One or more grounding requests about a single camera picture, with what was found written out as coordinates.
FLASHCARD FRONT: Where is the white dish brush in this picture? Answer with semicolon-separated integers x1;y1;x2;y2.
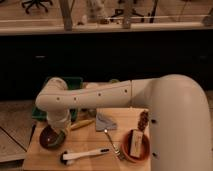
60;148;109;165

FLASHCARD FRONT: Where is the blue grey cloth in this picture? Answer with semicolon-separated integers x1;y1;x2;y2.
95;113;117;132

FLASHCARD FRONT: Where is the metal fork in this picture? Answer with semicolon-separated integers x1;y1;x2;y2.
104;129;125;161

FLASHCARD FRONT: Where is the green tray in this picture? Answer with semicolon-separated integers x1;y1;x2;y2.
32;77;83;122

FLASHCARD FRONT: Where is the orange bowl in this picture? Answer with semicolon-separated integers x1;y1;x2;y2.
120;130;150;164

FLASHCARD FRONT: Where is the black office chair base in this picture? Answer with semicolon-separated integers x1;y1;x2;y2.
21;0;53;14

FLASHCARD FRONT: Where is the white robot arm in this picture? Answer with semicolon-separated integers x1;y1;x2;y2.
36;74;213;171

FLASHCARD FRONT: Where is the brown pinecone object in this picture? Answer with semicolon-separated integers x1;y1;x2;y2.
138;111;149;131

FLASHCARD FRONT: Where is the wooden block in bowl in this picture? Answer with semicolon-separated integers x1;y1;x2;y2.
130;130;143;158

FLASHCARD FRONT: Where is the dark purple bowl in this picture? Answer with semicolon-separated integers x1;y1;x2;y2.
39;125;66;149

